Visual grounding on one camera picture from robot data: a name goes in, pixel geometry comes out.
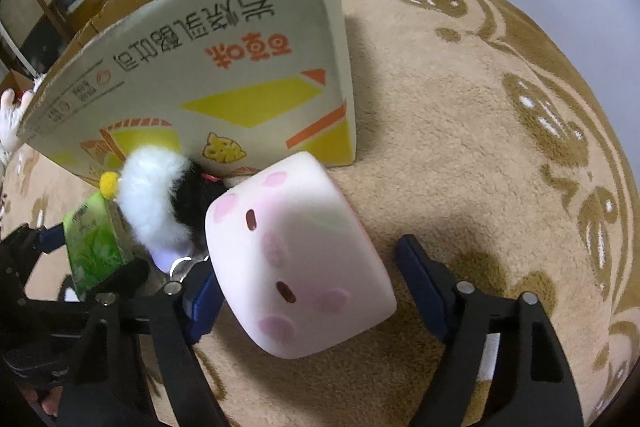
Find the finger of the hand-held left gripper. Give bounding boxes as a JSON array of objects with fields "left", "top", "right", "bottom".
[
  {"left": 0, "top": 223, "right": 68, "bottom": 303},
  {"left": 99, "top": 258, "right": 152, "bottom": 297}
]

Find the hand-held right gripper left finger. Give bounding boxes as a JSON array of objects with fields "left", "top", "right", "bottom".
[{"left": 57, "top": 257, "right": 228, "bottom": 427}]

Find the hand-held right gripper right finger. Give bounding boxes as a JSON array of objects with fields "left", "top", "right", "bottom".
[{"left": 394, "top": 234, "right": 586, "bottom": 427}]

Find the green tissue packet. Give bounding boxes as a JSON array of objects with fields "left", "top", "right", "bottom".
[{"left": 62, "top": 194, "right": 136, "bottom": 298}]

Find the pink swirl roll plush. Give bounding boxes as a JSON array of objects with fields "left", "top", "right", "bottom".
[{"left": 204, "top": 151, "right": 398, "bottom": 360}]

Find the printed cardboard box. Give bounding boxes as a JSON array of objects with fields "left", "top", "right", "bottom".
[{"left": 17, "top": 0, "right": 358, "bottom": 188}]

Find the person's left hand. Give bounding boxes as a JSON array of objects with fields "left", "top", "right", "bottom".
[{"left": 41, "top": 393, "right": 65, "bottom": 419}]

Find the purple hair plush doll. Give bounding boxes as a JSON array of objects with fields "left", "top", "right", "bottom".
[{"left": 152, "top": 247, "right": 193, "bottom": 273}]

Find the white fluffy plush toy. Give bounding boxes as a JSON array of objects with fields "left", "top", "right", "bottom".
[{"left": 100, "top": 147, "right": 193, "bottom": 253}]

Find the dark purple plush toy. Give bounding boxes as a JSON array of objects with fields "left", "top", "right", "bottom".
[{"left": 172, "top": 162, "right": 228, "bottom": 248}]

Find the white pink plush toy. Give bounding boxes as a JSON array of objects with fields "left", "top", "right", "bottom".
[{"left": 0, "top": 89, "right": 23, "bottom": 152}]

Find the open brown cardboard box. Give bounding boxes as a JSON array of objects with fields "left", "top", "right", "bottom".
[{"left": 0, "top": 69, "right": 32, "bottom": 96}]

